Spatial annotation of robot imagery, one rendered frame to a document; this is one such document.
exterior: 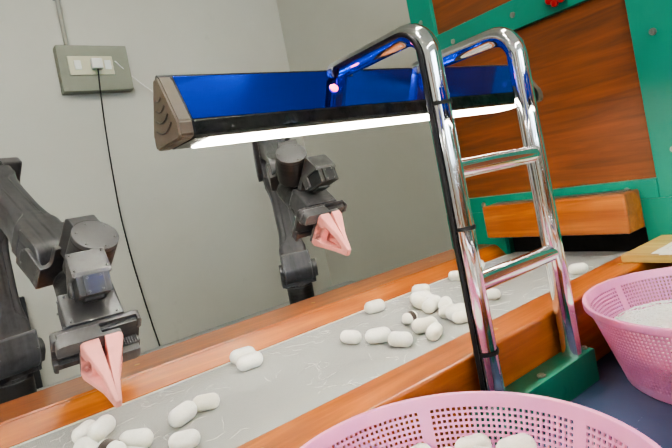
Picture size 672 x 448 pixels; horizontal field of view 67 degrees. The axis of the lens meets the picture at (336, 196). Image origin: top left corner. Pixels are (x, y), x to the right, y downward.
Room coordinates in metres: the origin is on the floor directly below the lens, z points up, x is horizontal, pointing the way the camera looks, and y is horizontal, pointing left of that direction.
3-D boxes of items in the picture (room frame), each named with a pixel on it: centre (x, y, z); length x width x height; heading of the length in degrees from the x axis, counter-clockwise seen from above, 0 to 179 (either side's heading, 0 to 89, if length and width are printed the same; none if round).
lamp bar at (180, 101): (0.70, -0.09, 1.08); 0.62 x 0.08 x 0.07; 125
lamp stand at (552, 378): (0.63, -0.14, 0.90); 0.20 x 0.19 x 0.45; 125
